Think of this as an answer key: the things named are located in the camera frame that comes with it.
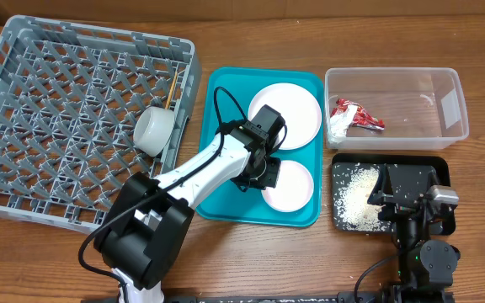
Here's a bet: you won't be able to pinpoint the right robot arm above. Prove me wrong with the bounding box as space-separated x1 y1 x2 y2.
361 164 461 302

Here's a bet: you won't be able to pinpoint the rice grains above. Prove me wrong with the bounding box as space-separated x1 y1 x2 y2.
332 162 390 233

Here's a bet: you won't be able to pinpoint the large white plate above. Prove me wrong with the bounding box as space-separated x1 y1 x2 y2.
248 82 322 150

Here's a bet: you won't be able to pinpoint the wooden chopstick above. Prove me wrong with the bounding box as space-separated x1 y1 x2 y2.
164 70 179 110

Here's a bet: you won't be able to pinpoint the clear plastic bin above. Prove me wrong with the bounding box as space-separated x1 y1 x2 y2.
323 67 470 150

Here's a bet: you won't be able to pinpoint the grey plastic dish rack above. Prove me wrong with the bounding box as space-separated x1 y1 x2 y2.
0 15 202 233

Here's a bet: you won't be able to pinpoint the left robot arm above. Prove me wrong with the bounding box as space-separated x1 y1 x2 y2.
93 105 287 302

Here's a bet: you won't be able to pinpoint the teal plastic tray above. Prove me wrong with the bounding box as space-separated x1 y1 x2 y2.
197 67 324 227

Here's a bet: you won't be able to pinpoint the red snack wrapper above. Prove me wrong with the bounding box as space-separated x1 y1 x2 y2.
328 98 385 139

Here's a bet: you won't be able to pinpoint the grey bowl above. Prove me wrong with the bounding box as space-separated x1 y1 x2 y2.
133 106 175 157

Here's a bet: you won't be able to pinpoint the black rectangular tray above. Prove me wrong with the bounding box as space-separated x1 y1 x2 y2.
331 153 450 234

